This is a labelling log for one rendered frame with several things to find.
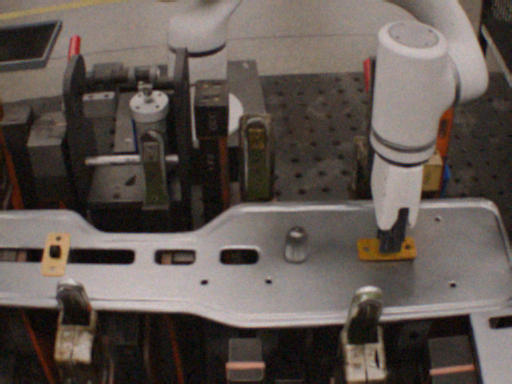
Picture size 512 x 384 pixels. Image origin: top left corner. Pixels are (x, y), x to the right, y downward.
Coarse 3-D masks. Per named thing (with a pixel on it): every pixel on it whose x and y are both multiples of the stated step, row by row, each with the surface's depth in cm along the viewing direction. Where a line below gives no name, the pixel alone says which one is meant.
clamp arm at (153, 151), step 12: (144, 132) 108; (156, 132) 108; (144, 144) 108; (156, 144) 108; (144, 156) 109; (156, 156) 109; (144, 168) 110; (156, 168) 110; (144, 180) 111; (156, 180) 111; (144, 192) 112; (156, 192) 112; (144, 204) 113; (156, 204) 113
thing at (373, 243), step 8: (360, 240) 105; (368, 240) 105; (376, 240) 105; (408, 240) 105; (360, 248) 104; (376, 248) 104; (360, 256) 103; (368, 256) 103; (376, 256) 103; (384, 256) 103; (392, 256) 103; (400, 256) 103; (408, 256) 103
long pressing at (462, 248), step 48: (0, 240) 106; (96, 240) 106; (144, 240) 106; (192, 240) 106; (240, 240) 107; (336, 240) 106; (432, 240) 106; (480, 240) 106; (0, 288) 99; (48, 288) 99; (96, 288) 100; (144, 288) 100; (192, 288) 100; (240, 288) 100; (288, 288) 100; (336, 288) 100; (384, 288) 99; (432, 288) 99; (480, 288) 99
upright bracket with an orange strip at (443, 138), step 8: (448, 112) 107; (440, 120) 108; (448, 120) 108; (440, 128) 109; (448, 128) 109; (440, 136) 110; (448, 136) 110; (440, 144) 111; (448, 144) 111; (440, 152) 112; (440, 176) 115; (440, 184) 116; (440, 192) 118
